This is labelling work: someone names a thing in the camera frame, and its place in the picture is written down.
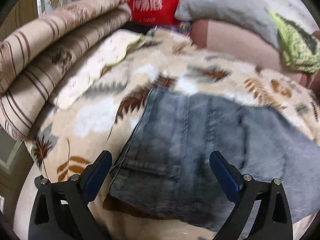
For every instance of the blue-grey denim pants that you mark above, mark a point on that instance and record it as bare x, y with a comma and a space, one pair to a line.
175, 142

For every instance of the colourful printed packet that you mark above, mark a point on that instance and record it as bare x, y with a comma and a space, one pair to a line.
184, 27

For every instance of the dark cloth on green quilt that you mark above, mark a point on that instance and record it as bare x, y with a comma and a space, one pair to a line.
302, 33

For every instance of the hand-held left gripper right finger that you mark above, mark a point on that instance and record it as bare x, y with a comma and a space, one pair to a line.
223, 177

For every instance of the red bag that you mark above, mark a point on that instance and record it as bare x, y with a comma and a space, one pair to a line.
152, 5

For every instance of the leaf print fleece blanket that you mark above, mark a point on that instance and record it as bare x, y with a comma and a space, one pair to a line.
87, 120

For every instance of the pink sofa cushion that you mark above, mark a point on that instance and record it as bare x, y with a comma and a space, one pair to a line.
237, 45

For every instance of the striped beige folded quilt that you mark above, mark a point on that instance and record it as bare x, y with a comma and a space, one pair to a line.
37, 55

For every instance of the cream fleece cloth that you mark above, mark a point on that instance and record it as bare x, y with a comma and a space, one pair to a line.
87, 65

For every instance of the green patterned folded quilt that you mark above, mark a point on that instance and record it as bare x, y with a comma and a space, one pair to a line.
297, 52

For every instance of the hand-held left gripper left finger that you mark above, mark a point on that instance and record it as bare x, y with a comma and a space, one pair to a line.
98, 172

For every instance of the grey pillow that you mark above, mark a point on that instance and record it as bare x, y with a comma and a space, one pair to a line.
220, 2

